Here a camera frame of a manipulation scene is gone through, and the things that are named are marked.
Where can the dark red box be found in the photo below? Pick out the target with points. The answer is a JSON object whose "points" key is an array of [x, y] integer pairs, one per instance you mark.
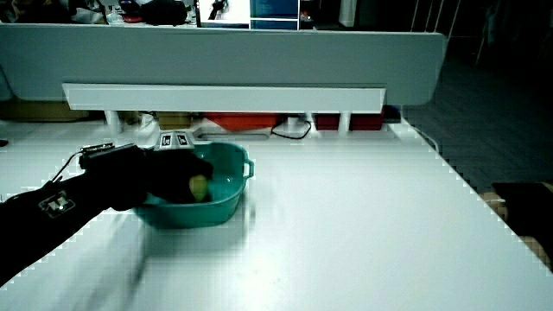
{"points": [[365, 122]]}

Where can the white desk partition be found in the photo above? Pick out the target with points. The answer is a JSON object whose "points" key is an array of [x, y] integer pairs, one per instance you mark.
{"points": [[216, 56]]}

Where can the white shelf riser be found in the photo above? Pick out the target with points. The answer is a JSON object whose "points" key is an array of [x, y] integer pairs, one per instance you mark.
{"points": [[216, 98]]}

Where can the yellow-green pear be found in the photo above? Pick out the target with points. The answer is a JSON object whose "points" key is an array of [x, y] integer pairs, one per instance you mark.
{"points": [[199, 188]]}

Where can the computer monitor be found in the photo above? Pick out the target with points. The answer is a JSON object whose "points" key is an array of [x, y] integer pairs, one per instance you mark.
{"points": [[248, 13]]}

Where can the black bag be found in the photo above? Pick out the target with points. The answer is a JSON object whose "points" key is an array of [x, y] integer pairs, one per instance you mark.
{"points": [[164, 12]]}

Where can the person's right hand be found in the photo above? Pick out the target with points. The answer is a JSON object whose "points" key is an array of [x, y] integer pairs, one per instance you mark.
{"points": [[173, 173]]}

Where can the orange box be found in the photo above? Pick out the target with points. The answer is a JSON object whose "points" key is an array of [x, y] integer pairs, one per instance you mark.
{"points": [[242, 121]]}

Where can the person's right forearm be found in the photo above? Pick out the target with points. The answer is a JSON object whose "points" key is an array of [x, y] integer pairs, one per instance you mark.
{"points": [[39, 220]]}

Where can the grey flat tray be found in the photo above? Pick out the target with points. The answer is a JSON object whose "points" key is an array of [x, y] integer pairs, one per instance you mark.
{"points": [[233, 135]]}

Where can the teal plastic plate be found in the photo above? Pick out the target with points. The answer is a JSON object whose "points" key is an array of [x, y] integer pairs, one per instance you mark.
{"points": [[229, 173]]}

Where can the yellow box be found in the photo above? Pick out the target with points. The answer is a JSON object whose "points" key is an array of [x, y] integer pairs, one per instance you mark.
{"points": [[173, 120]]}

